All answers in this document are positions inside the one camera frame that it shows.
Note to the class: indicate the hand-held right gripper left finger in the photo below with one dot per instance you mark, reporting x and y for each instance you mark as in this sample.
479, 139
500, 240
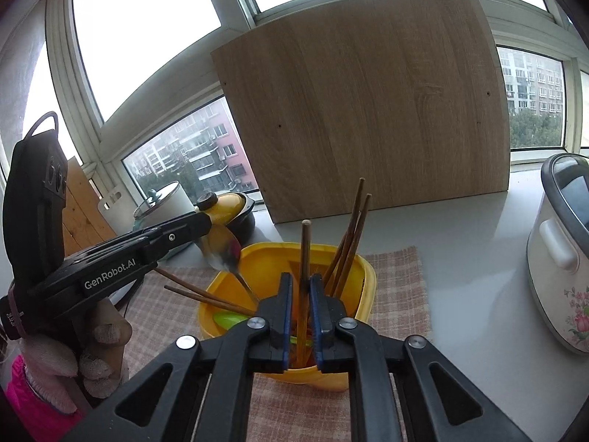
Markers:
285, 306

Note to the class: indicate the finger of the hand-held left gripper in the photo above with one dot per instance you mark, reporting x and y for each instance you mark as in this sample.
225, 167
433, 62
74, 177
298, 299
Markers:
184, 232

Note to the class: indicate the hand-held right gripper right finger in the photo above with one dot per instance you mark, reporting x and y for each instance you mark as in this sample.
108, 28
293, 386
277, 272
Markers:
318, 306

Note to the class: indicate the small metal spoon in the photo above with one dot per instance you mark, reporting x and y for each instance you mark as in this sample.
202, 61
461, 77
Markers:
221, 248

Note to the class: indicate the yellow plastic container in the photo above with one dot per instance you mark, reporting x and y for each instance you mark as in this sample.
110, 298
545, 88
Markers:
363, 294

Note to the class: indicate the red-tipped wooden chopstick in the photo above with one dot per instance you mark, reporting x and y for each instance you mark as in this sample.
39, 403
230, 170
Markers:
306, 253

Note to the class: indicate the green plastic spoon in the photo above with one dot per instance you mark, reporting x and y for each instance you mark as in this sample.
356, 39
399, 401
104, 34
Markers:
230, 320

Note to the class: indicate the pile of wooden chopsticks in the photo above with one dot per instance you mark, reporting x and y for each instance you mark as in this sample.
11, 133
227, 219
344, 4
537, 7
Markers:
349, 244

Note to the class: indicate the person's left hand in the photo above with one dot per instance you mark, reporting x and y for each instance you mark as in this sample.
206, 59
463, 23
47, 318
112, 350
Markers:
96, 354

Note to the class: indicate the wooden slat board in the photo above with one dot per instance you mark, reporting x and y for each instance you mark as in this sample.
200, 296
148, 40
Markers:
83, 212

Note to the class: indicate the black casserole with yellow lid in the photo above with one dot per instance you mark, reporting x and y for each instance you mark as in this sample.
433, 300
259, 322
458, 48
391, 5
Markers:
230, 207

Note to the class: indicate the white plastic cutting board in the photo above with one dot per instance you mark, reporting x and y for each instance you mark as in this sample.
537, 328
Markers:
115, 216

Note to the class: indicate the pink plaid tablecloth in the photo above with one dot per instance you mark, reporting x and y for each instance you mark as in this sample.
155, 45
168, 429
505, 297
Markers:
395, 285

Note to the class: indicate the large light wooden board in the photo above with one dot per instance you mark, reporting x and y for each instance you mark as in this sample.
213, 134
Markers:
368, 101

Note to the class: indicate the white floral rice cooker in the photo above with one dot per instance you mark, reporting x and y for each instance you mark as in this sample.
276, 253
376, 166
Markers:
557, 285

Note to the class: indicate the white window frame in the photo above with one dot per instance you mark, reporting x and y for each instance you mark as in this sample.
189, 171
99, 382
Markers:
161, 106

